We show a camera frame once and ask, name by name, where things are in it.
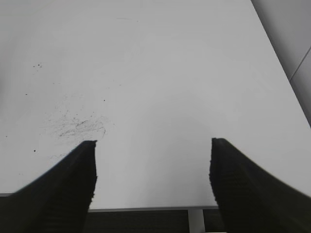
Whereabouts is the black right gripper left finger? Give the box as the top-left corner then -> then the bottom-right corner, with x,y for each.
0,141 -> 97,233

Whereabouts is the white table leg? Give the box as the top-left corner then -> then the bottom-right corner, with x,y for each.
188,209 -> 205,233

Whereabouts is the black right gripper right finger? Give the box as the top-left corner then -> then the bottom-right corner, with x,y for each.
209,138 -> 311,233

